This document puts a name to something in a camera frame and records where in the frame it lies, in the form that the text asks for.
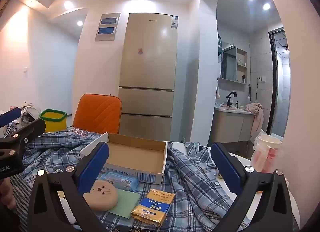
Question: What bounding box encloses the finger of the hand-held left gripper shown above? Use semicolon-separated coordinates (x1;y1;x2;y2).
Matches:
0;107;22;127
0;118;46;160

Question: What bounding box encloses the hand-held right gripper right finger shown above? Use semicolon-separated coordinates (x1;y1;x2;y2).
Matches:
210;142;293;232

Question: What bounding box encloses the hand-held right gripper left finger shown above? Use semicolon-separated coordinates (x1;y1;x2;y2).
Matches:
27;142;110;232

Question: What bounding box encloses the beige round silicone pouch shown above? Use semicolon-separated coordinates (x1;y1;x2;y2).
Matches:
82;180;119;212

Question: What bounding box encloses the cardboard box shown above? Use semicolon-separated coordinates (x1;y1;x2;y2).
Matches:
79;132;168;185

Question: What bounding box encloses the green cloth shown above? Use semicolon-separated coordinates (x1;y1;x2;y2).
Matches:
106;187;141;219

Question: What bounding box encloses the gold blue snack packet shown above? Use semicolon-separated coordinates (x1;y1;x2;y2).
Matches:
131;189;173;227

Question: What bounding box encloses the person's left hand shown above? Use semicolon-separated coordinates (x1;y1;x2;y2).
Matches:
0;179;16;210

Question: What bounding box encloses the clutter pile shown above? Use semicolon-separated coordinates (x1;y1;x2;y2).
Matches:
0;101;42;138

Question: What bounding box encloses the yellow bin with green rim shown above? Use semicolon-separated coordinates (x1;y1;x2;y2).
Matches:
39;109;67;133

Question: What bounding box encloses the blue wet wipes pack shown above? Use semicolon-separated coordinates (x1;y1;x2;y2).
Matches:
99;171;139;192

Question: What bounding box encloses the blue plaid shirt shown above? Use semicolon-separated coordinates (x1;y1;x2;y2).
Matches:
10;130;253;232

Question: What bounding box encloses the bathroom vanity cabinet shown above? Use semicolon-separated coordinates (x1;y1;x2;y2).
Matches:
210;107;258;144

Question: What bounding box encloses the orange chair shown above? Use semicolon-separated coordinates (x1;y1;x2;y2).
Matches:
72;93;122;135

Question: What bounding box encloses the pink towel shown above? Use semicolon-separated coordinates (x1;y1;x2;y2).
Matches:
244;102;264;136

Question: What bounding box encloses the black faucet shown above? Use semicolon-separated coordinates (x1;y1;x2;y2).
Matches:
226;92;237;108

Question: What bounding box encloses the mirror cabinet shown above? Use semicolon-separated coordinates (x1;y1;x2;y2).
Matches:
220;42;237;81

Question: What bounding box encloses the beige refrigerator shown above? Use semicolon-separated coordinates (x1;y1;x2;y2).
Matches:
118;12;179;143

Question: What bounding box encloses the black door frame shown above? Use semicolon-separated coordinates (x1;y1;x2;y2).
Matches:
265;29;292;135

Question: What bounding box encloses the wall niche shelf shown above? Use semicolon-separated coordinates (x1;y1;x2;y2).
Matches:
236;48;248;84

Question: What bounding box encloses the grey wall electrical panel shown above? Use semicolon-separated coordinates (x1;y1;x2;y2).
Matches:
95;13;121;41

